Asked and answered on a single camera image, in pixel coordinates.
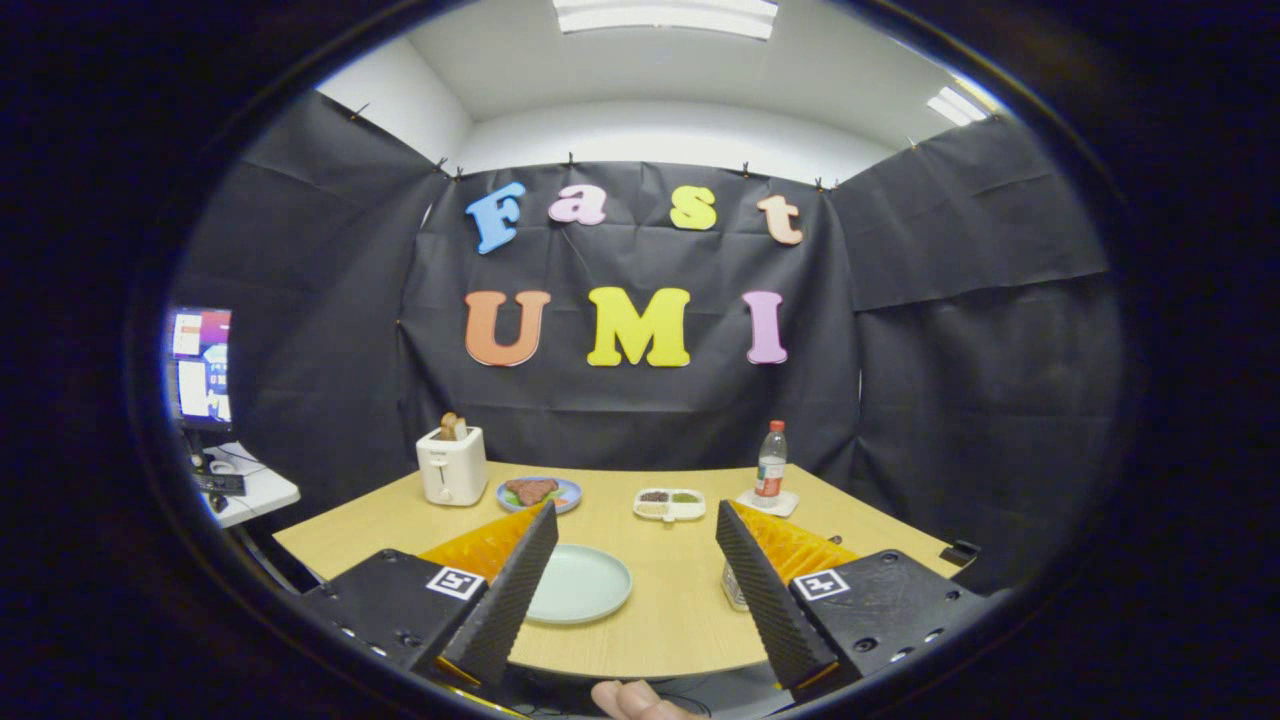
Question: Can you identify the white square coaster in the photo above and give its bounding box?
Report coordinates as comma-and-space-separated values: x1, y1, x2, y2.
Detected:
736, 488, 801, 518

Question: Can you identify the pale green plate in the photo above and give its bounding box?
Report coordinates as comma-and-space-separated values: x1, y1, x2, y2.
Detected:
525, 543, 634, 626

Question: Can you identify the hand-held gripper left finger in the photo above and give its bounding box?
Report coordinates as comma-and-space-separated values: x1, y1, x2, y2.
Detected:
300, 500, 561, 691

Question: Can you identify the clear red-capped water bottle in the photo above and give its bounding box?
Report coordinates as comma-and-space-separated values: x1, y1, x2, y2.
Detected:
754, 420, 789, 499

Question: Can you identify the computer monitor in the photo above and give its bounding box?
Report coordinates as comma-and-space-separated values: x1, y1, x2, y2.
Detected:
167, 307, 234, 431

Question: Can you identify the small ceiling light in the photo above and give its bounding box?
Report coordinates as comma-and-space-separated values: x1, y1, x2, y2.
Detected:
925, 85, 991, 127

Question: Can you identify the white side table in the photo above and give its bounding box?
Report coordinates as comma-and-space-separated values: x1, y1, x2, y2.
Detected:
190, 440, 301, 529

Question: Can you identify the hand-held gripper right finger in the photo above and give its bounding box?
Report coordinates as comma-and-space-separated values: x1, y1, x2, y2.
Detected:
714, 500, 1001, 703

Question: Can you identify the white toaster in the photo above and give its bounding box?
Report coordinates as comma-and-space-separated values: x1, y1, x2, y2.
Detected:
416, 426, 489, 507

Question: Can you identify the black backdrop cloth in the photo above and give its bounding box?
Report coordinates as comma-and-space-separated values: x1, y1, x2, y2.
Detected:
170, 88, 1126, 591

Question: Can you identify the white divided dish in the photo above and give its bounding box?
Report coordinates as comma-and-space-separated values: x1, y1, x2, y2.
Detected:
633, 487, 707, 523

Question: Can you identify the blue plate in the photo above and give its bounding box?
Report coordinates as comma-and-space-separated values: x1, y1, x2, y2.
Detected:
496, 477, 583, 515

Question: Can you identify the long ceiling light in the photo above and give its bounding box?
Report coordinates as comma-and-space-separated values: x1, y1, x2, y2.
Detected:
552, 0, 780, 41

